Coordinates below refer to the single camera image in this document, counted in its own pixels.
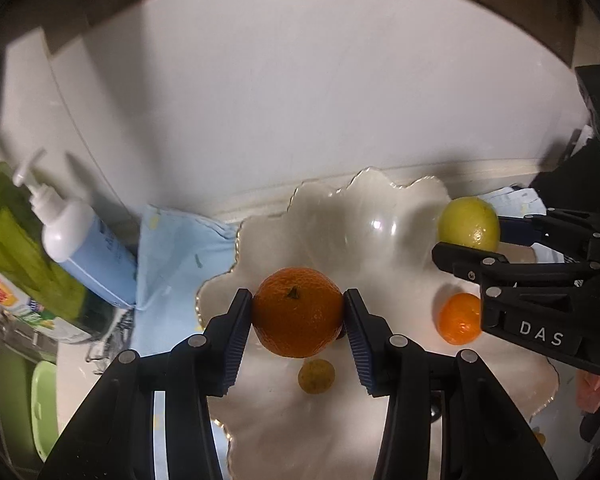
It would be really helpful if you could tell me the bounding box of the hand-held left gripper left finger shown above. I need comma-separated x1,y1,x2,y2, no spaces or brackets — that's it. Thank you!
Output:
37,287,253,480

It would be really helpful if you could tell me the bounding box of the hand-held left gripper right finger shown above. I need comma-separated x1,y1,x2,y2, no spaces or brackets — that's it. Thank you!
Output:
343,287,543,480

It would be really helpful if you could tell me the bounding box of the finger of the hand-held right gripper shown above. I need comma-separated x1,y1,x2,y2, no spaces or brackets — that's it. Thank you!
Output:
431,241,512,283
497,208,600,264

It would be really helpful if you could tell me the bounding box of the yellow-green lemon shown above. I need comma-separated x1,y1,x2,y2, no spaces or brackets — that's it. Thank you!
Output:
438,197,501,251

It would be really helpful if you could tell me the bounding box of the yellow-brown small fruit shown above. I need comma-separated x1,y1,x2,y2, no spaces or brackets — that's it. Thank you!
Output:
298,358,336,394

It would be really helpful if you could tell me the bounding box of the small orange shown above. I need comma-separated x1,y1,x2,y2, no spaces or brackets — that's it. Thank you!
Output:
438,292,482,346

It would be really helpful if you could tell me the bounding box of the orange with stem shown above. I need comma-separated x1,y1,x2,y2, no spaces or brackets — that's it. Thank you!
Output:
251,266,344,359

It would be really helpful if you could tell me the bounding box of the white scalloped bowl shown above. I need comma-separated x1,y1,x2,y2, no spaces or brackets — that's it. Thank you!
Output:
196,167,561,480

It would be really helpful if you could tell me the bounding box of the person's right hand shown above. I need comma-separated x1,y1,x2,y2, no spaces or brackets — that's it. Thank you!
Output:
575,372,600,413

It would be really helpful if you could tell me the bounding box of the light blue patterned cloth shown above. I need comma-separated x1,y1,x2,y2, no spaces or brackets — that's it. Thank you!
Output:
137,185,548,333

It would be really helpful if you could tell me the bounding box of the blue white pump bottle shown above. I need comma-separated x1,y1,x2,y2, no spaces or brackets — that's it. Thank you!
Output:
12,147,140,308

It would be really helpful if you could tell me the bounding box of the green plastic basin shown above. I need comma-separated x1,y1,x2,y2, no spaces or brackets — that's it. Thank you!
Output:
30,360,60,461

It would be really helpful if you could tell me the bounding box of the stainless steel sink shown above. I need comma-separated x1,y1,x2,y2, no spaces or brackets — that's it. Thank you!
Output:
0,290,56,480

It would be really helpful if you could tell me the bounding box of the green dish soap bottle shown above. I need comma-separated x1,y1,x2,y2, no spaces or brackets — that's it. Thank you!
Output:
0,160,123,346

